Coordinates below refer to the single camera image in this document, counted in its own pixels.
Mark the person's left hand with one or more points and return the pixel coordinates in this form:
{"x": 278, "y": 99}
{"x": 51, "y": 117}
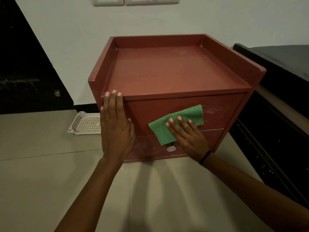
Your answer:
{"x": 117, "y": 135}

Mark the person's left thumb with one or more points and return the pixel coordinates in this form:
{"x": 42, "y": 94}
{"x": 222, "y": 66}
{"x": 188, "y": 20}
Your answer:
{"x": 129, "y": 121}

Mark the silver round drawer knob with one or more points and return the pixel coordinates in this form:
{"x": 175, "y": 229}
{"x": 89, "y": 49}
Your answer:
{"x": 171, "y": 148}

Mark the black door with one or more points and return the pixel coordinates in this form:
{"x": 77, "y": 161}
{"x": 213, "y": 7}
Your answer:
{"x": 24, "y": 70}

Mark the person's right middle finger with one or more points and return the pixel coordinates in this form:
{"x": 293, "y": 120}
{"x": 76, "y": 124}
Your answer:
{"x": 176, "y": 126}

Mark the silver door stopper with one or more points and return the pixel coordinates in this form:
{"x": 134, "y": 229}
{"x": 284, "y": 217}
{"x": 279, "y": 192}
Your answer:
{"x": 57, "y": 93}

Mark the person's right forearm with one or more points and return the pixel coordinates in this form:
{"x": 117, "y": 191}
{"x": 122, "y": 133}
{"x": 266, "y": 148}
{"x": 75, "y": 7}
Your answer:
{"x": 253, "y": 190}

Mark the person's left little finger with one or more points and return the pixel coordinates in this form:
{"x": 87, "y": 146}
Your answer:
{"x": 102, "y": 115}

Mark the person's left middle finger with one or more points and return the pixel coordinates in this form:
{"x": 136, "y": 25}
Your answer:
{"x": 114, "y": 103}

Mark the small white wall switch plate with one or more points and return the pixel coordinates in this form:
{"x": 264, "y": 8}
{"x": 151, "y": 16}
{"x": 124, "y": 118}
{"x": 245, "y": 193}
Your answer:
{"x": 108, "y": 1}

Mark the person's right little finger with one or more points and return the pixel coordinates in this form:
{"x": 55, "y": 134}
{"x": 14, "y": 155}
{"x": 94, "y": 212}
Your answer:
{"x": 193, "y": 127}

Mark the person's left forearm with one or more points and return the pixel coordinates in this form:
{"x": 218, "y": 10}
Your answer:
{"x": 91, "y": 198}

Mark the person's right hand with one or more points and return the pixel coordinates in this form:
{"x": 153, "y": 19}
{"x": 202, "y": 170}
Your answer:
{"x": 190, "y": 142}

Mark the black wristband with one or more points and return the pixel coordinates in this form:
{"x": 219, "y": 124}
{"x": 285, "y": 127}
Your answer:
{"x": 205, "y": 157}

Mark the small red-brown drawer front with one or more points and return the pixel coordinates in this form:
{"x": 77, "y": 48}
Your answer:
{"x": 144, "y": 147}

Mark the wide white wall switch plate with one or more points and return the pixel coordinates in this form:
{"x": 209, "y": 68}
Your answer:
{"x": 152, "y": 0}

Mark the large red-brown drawer front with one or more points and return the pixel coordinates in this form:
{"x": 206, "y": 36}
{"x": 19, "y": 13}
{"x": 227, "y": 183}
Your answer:
{"x": 217, "y": 111}

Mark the black furniture unit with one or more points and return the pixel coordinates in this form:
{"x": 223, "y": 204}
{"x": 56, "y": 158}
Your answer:
{"x": 277, "y": 142}

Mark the black skirting board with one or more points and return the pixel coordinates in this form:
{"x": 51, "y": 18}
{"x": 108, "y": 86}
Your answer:
{"x": 87, "y": 108}

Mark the red-brown wooden drawer cabinet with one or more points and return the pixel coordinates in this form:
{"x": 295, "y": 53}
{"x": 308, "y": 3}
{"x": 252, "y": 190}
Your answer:
{"x": 173, "y": 70}

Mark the white perforated plastic tray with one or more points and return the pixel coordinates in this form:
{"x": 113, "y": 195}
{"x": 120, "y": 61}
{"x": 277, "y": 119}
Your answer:
{"x": 87, "y": 124}

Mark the green cleaning cloth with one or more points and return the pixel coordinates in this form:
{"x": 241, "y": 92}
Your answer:
{"x": 164, "y": 130}

